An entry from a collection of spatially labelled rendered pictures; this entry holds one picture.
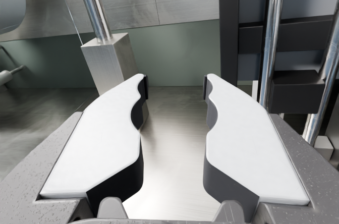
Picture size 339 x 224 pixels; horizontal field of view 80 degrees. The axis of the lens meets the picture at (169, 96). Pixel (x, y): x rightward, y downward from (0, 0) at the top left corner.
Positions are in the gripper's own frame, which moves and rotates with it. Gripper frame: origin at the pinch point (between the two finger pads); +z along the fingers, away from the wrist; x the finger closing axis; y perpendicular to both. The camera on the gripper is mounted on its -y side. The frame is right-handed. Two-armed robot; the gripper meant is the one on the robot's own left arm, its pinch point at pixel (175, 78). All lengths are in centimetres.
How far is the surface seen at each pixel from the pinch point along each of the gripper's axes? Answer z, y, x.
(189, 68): 58, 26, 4
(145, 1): 60, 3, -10
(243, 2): 12.7, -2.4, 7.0
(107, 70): 34.7, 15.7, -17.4
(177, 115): 40, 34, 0
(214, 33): 56, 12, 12
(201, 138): 29.4, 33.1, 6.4
